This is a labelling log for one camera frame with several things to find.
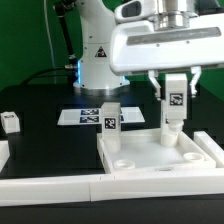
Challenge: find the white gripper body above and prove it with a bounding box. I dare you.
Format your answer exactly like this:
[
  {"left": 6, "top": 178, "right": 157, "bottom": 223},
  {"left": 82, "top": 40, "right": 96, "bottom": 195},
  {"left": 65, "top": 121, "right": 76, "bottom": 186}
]
[{"left": 110, "top": 13, "right": 224, "bottom": 75}]

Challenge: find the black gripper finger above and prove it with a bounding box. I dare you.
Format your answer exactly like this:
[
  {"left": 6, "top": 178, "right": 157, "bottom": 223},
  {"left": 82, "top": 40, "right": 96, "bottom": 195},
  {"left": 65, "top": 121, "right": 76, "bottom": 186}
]
[
  {"left": 148, "top": 70, "right": 161, "bottom": 100},
  {"left": 190, "top": 66, "right": 202, "bottom": 97}
]

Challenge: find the white square tabletop tray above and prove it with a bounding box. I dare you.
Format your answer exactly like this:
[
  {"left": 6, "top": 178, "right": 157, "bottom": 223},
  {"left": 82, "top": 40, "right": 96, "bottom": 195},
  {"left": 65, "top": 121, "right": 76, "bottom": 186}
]
[{"left": 97, "top": 129, "right": 217, "bottom": 173}]

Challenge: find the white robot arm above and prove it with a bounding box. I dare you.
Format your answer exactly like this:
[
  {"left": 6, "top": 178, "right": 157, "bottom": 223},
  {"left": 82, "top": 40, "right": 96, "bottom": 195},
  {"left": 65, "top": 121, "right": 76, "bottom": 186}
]
[{"left": 54, "top": 0, "right": 224, "bottom": 98}]

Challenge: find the white sheet with AprilTags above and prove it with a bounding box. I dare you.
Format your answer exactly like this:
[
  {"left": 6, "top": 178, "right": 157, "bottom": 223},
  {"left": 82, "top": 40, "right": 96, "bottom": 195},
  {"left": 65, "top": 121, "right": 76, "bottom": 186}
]
[{"left": 57, "top": 107, "right": 145, "bottom": 126}]

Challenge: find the white U-shaped obstacle fence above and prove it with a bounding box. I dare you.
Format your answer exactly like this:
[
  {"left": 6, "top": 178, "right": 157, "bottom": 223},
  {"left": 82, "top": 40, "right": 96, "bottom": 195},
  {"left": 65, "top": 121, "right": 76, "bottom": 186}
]
[{"left": 0, "top": 131, "right": 224, "bottom": 206}]

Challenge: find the white block at left edge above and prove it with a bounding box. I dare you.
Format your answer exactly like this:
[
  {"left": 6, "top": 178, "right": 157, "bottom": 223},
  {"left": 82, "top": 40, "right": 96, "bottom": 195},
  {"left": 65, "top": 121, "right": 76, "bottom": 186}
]
[{"left": 0, "top": 141, "right": 10, "bottom": 172}]

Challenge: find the black cable bundle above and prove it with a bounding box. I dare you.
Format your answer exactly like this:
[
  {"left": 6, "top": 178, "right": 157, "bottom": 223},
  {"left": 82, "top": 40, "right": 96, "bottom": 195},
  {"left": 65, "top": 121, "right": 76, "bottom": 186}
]
[{"left": 19, "top": 0, "right": 80, "bottom": 86}]

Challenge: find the white thin hanging cable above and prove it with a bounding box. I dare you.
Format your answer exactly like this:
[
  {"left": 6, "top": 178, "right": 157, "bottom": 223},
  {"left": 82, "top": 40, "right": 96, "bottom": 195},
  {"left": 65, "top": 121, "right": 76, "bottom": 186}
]
[{"left": 43, "top": 0, "right": 58, "bottom": 85}]

